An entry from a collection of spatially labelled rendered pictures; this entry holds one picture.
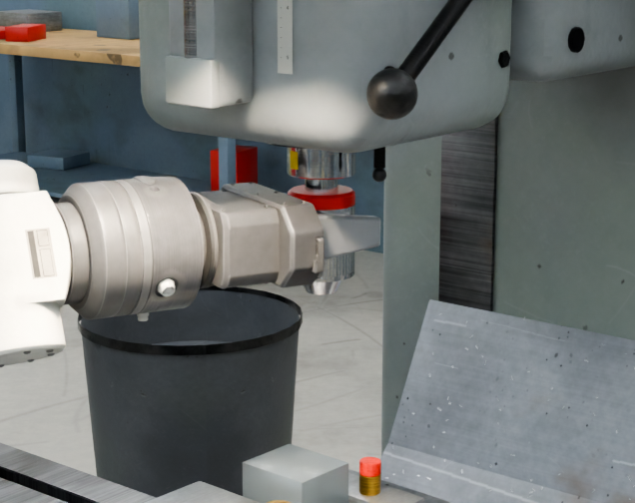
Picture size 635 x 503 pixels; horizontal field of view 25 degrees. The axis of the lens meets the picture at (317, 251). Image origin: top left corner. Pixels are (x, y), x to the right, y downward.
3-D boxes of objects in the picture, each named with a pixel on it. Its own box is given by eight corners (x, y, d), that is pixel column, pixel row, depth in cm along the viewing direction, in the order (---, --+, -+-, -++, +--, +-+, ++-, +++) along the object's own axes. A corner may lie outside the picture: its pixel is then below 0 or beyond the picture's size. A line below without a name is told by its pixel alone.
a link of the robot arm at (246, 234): (326, 180, 93) (155, 195, 88) (324, 324, 96) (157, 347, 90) (240, 152, 104) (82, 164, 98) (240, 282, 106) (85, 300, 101)
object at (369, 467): (371, 498, 107) (371, 466, 106) (354, 492, 108) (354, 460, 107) (384, 491, 108) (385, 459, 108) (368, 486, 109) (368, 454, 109)
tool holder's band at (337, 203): (316, 213, 98) (316, 199, 98) (274, 202, 101) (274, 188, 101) (368, 205, 101) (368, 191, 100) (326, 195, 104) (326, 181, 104)
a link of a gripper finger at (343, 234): (374, 251, 101) (296, 260, 98) (375, 207, 100) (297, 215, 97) (386, 256, 100) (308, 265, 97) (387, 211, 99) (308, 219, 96)
